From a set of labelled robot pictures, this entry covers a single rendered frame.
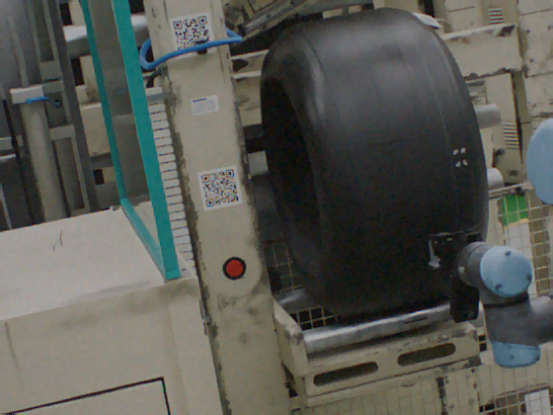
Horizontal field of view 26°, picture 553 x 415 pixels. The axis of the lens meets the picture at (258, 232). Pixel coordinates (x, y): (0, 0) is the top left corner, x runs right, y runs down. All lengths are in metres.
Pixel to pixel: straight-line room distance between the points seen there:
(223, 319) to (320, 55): 0.54
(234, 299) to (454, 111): 0.56
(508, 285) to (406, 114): 0.42
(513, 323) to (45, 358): 0.78
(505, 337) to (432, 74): 0.53
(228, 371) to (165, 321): 0.87
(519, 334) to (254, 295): 0.62
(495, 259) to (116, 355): 0.66
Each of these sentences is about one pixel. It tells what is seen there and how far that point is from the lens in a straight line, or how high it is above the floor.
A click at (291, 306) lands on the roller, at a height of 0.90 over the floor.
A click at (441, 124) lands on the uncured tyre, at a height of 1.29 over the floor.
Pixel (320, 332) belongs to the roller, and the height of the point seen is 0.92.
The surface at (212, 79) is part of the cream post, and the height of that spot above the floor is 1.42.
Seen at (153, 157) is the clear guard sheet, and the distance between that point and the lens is 1.48.
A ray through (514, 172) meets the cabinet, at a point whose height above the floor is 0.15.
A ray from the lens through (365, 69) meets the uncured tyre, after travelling 2.20.
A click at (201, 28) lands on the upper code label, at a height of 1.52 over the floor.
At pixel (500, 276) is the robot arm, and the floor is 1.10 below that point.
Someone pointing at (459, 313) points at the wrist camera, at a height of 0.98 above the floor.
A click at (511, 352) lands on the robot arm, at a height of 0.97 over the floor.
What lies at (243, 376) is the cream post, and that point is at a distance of 2.39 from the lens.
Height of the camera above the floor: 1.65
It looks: 13 degrees down
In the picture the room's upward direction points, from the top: 10 degrees counter-clockwise
